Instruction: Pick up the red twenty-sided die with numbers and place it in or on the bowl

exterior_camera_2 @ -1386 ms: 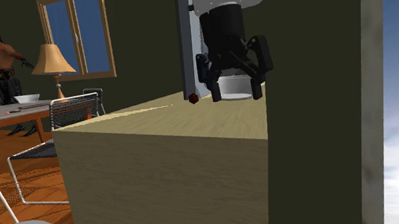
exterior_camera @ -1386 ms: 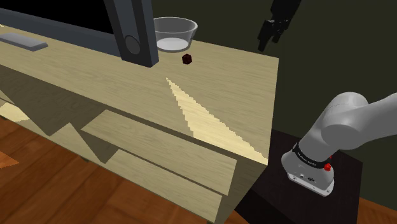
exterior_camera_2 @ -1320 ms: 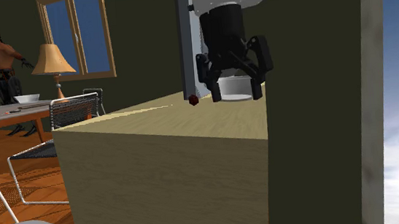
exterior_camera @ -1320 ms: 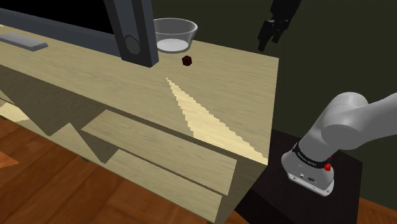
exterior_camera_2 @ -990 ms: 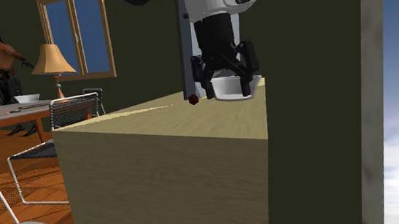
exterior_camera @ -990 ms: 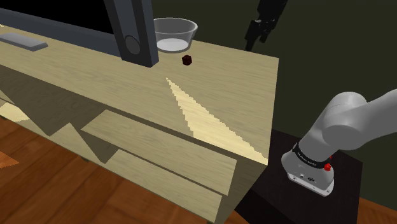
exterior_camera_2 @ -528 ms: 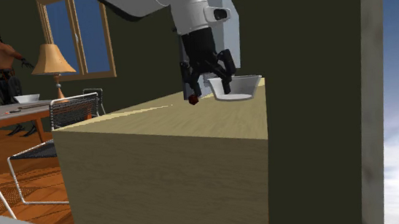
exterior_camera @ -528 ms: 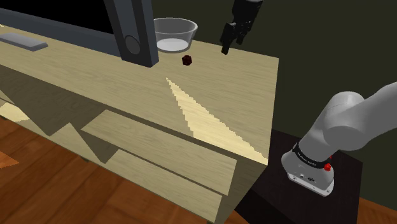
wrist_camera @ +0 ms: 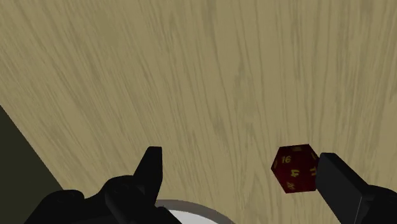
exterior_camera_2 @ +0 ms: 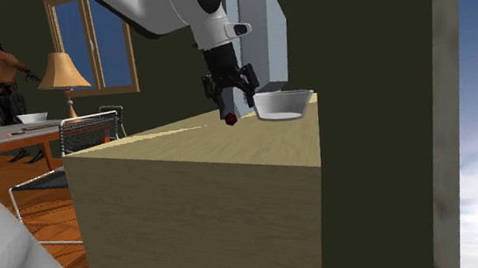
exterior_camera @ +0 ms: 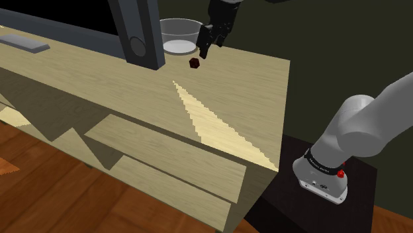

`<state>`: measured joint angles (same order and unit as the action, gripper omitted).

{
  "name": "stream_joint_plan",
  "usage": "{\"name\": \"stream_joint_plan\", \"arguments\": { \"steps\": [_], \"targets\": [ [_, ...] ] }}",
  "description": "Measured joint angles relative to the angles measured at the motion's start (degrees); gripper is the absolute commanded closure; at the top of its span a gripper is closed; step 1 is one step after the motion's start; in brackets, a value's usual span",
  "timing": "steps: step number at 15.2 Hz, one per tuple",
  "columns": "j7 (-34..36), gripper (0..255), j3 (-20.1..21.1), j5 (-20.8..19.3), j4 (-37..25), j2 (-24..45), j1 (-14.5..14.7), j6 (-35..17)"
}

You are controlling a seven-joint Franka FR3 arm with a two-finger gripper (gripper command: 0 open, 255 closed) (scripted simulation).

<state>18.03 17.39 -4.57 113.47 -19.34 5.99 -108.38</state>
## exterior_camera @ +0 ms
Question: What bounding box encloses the light wooden drawer chest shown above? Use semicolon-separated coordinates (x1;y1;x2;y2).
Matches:
0;24;291;233

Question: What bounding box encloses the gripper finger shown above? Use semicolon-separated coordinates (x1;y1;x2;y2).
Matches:
196;24;214;60
215;31;231;48

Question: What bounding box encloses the dark grey television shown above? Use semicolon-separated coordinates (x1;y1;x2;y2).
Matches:
0;0;166;71

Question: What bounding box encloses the clear glass bowl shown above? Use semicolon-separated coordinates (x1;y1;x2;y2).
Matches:
160;18;204;56

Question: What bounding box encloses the grey flat slab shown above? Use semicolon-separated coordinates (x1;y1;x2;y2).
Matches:
0;33;51;54

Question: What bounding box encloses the dark robot stand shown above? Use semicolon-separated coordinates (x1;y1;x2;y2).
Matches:
243;134;379;233

